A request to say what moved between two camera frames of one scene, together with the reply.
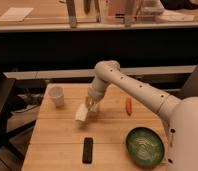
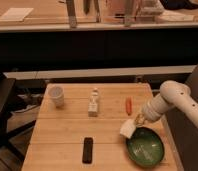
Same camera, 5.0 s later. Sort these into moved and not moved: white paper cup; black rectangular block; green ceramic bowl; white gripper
Moved: white gripper
Not moved: black rectangular block; white paper cup; green ceramic bowl
